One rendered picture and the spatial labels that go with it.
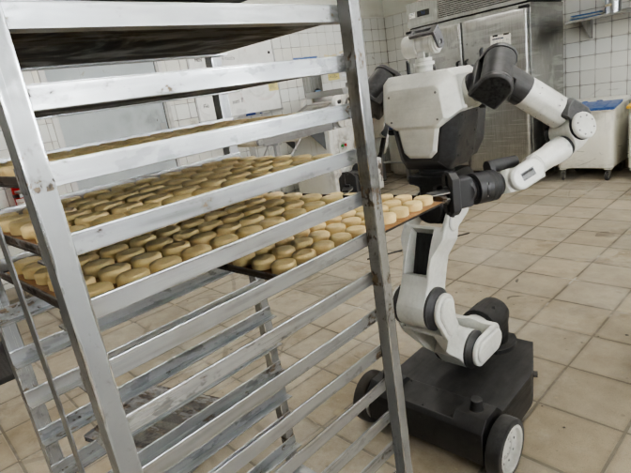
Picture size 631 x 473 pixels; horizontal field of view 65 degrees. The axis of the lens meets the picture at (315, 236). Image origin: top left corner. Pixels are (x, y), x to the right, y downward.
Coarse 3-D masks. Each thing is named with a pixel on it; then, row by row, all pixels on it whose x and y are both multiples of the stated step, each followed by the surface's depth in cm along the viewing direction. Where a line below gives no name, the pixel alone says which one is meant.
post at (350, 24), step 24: (360, 24) 93; (360, 48) 94; (360, 72) 94; (360, 96) 95; (360, 120) 97; (360, 144) 99; (360, 168) 101; (384, 240) 105; (384, 264) 106; (384, 288) 107; (384, 312) 108; (384, 336) 111; (384, 360) 113; (408, 456) 121
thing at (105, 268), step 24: (216, 216) 104; (240, 216) 100; (264, 216) 100; (288, 216) 95; (144, 240) 92; (168, 240) 89; (192, 240) 88; (216, 240) 84; (24, 264) 89; (96, 264) 82; (120, 264) 79; (144, 264) 80; (168, 264) 76; (48, 288) 79; (96, 288) 69
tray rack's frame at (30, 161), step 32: (0, 32) 52; (0, 64) 52; (0, 96) 52; (32, 128) 55; (32, 160) 55; (32, 192) 56; (64, 224) 58; (64, 256) 59; (0, 288) 94; (64, 288) 59; (32, 320) 77; (64, 320) 62; (96, 320) 62; (96, 352) 62; (32, 384) 99; (96, 384) 63; (32, 416) 100; (64, 416) 82; (96, 416) 65; (128, 448) 67
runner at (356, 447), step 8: (384, 416) 117; (376, 424) 114; (384, 424) 117; (368, 432) 112; (376, 432) 115; (360, 440) 110; (368, 440) 113; (352, 448) 109; (360, 448) 111; (344, 456) 107; (352, 456) 109; (336, 464) 105; (344, 464) 107; (328, 472) 103; (336, 472) 105
